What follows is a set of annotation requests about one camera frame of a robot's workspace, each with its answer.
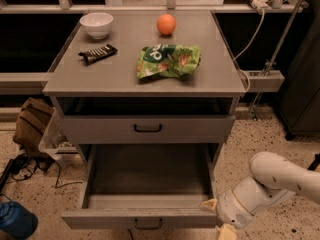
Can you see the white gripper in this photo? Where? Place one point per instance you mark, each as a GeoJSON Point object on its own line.
{"type": "Point", "coordinates": [231, 208]}

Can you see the grey drawer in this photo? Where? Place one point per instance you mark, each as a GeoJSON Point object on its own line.
{"type": "Point", "coordinates": [127, 129]}
{"type": "Point", "coordinates": [147, 187]}

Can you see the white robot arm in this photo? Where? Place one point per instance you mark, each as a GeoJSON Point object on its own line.
{"type": "Point", "coordinates": [273, 179]}

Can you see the grey drawer cabinet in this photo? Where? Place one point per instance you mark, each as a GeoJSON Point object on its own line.
{"type": "Point", "coordinates": [110, 87]}

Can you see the black wheeled base leg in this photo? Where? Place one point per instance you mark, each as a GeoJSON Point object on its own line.
{"type": "Point", "coordinates": [315, 163]}

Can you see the green chip bag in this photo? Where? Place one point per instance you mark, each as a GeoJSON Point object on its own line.
{"type": "Point", "coordinates": [167, 60]}

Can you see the clear plastic bin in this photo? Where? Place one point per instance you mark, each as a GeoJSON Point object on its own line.
{"type": "Point", "coordinates": [55, 143]}

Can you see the orange fruit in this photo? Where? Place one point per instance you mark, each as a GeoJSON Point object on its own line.
{"type": "Point", "coordinates": [166, 24]}

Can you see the blue water jug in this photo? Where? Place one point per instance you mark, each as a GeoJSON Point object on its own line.
{"type": "Point", "coordinates": [16, 220]}

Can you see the dark chocolate bar wrapper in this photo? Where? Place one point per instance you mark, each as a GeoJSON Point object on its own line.
{"type": "Point", "coordinates": [97, 54]}

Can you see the metal stand pole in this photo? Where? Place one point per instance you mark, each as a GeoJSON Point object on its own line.
{"type": "Point", "coordinates": [264, 73]}

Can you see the brown fabric bag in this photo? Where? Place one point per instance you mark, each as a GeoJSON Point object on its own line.
{"type": "Point", "coordinates": [31, 124]}

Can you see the white ceramic bowl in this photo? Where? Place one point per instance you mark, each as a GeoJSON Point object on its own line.
{"type": "Point", "coordinates": [97, 25]}

